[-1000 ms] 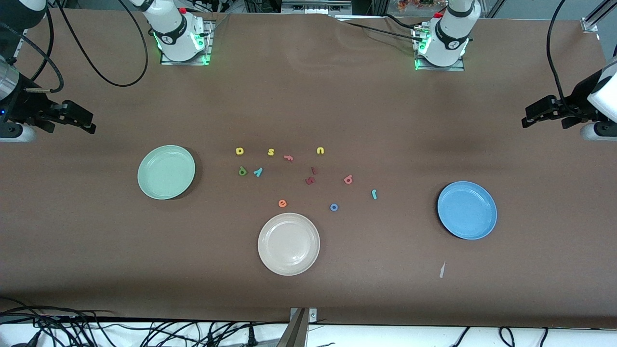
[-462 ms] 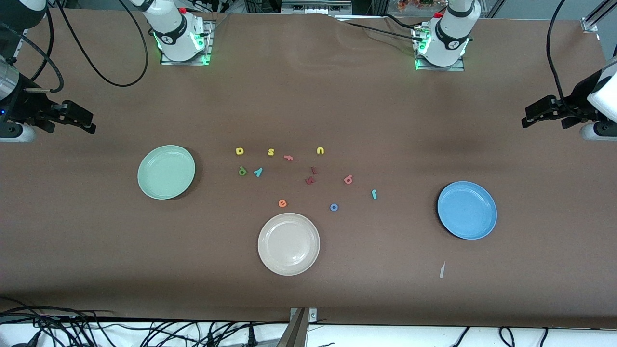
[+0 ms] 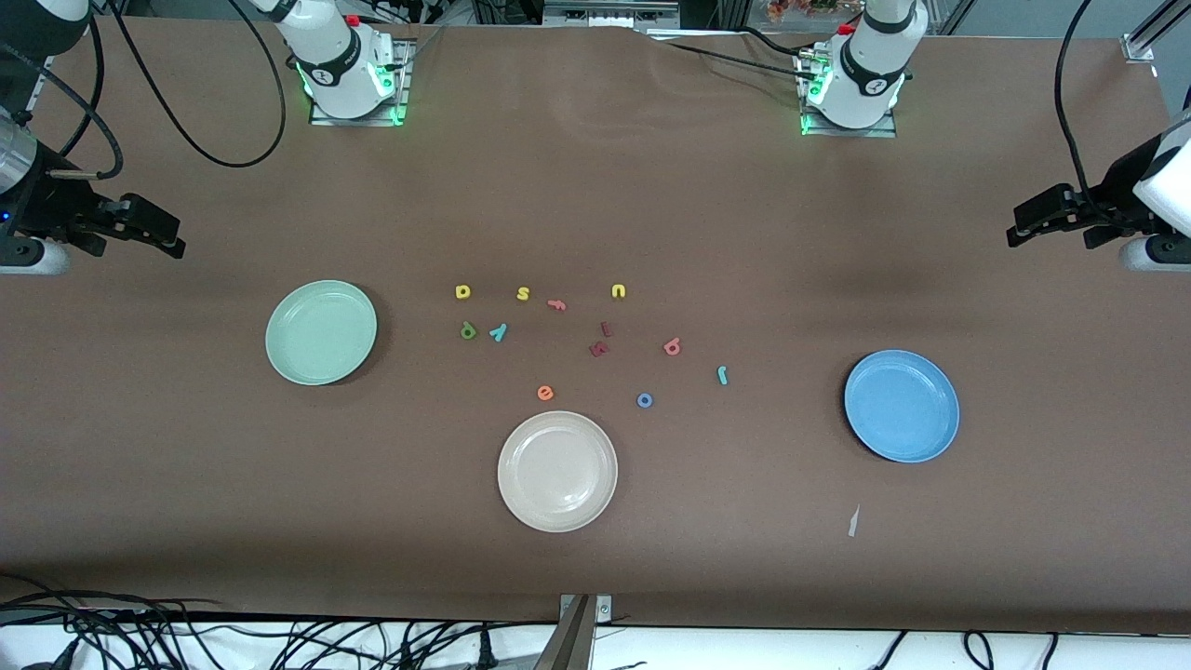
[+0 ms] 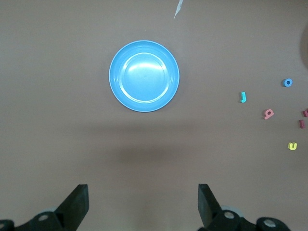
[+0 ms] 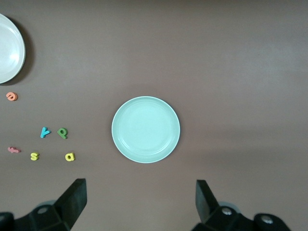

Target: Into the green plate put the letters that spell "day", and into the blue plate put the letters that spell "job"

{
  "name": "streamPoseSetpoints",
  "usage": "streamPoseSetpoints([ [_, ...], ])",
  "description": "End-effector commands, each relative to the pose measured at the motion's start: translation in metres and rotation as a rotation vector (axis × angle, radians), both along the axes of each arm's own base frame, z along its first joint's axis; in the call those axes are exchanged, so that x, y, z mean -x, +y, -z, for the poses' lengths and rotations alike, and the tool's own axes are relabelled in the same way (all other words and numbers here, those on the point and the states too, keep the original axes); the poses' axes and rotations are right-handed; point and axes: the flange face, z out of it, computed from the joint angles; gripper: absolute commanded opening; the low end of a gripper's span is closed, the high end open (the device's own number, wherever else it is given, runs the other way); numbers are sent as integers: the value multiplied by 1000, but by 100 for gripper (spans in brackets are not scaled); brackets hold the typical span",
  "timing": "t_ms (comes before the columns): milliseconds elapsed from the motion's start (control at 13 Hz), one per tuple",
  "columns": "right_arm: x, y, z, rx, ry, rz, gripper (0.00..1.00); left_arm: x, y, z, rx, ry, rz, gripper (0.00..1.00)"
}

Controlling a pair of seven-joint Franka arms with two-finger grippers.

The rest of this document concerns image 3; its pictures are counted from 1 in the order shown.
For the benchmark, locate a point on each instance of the light green plate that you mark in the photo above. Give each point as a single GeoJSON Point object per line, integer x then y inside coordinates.
{"type": "Point", "coordinates": [321, 332]}

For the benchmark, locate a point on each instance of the aluminium frame rail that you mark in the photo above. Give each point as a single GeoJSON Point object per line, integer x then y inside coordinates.
{"type": "Point", "coordinates": [1143, 42]}
{"type": "Point", "coordinates": [35, 88]}

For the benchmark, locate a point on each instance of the small grey paper scrap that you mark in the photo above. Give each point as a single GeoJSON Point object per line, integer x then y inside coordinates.
{"type": "Point", "coordinates": [852, 521]}

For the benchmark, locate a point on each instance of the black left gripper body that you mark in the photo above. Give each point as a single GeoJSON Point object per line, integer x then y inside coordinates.
{"type": "Point", "coordinates": [1119, 189]}

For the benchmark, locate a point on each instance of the grey box behind table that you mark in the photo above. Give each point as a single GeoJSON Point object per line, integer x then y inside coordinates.
{"type": "Point", "coordinates": [609, 11]}

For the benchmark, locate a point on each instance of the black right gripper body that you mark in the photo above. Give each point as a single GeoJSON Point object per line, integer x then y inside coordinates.
{"type": "Point", "coordinates": [46, 203]}

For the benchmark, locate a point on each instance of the teal foam letter y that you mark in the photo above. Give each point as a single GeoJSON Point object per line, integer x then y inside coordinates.
{"type": "Point", "coordinates": [500, 331]}

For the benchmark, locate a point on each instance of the green foam letter p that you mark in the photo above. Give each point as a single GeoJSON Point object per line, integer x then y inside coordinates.
{"type": "Point", "coordinates": [468, 330]}

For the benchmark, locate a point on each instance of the grey support beam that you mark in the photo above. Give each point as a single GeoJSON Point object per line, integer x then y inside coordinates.
{"type": "Point", "coordinates": [569, 647]}

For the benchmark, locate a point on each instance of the pink foam letter with hole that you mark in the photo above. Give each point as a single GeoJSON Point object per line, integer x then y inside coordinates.
{"type": "Point", "coordinates": [672, 347]}

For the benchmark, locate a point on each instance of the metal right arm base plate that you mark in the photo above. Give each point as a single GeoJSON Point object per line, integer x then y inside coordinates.
{"type": "Point", "coordinates": [400, 93]}

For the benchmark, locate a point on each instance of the blue plate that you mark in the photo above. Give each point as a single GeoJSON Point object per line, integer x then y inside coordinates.
{"type": "Point", "coordinates": [902, 406]}

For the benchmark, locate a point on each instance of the small metal table bracket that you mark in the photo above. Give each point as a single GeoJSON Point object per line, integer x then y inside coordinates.
{"type": "Point", "coordinates": [603, 609]}

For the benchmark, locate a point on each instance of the beige plate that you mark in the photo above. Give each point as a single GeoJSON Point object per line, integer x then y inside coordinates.
{"type": "Point", "coordinates": [557, 471]}

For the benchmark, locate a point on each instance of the orange artificial flowers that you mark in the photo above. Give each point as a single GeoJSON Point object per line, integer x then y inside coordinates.
{"type": "Point", "coordinates": [800, 7]}

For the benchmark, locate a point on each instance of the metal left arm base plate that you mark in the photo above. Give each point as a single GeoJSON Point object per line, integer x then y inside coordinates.
{"type": "Point", "coordinates": [851, 132]}

